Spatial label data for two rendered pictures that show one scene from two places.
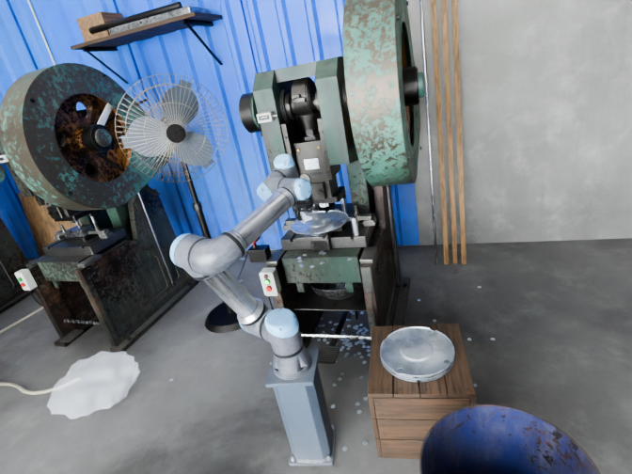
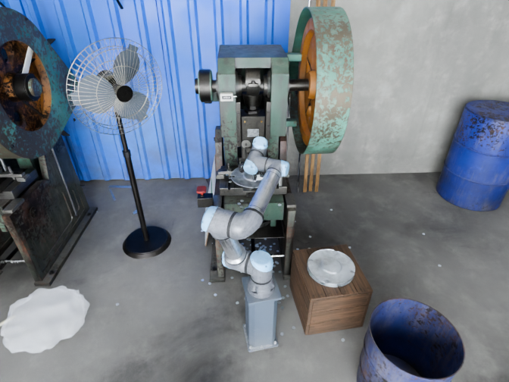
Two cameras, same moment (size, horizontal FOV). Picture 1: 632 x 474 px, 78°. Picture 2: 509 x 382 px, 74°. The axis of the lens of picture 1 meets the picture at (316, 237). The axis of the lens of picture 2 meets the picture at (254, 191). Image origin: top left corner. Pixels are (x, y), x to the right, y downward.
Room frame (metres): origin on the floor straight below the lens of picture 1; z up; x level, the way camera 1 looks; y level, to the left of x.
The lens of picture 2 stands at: (0.07, 0.73, 1.93)
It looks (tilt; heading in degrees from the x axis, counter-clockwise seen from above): 34 degrees down; 336
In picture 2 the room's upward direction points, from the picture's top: straight up
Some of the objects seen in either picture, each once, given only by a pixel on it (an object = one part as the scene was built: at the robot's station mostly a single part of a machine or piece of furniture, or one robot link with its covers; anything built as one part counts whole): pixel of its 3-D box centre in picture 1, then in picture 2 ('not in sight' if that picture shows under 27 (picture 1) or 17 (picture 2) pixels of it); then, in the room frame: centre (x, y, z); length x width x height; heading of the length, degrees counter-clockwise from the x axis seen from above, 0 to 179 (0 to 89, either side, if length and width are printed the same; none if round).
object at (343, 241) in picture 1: (329, 230); (252, 179); (1.92, -0.08, 0.68); 0.45 x 0.30 x 0.06; 69
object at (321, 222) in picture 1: (319, 221); (253, 175); (1.80, -0.03, 0.78); 0.29 x 0.29 x 0.01
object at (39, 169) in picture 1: (115, 197); (15, 136); (2.88, 1.40, 0.87); 1.53 x 0.99 x 1.74; 157
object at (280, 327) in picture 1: (282, 330); (260, 265); (1.21, 0.19, 0.62); 0.13 x 0.12 x 0.14; 44
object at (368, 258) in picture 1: (387, 255); (285, 193); (1.95, -0.38, 0.45); 0.92 x 0.12 x 0.90; 159
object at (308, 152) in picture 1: (315, 166); (252, 133); (1.88, -0.06, 1.04); 0.17 x 0.15 x 0.30; 159
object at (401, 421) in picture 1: (419, 387); (326, 287); (1.23, -0.31, 0.18); 0.40 x 0.38 x 0.35; 166
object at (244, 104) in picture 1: (261, 115); (210, 88); (2.02, 0.15, 1.31); 0.22 x 0.12 x 0.22; 159
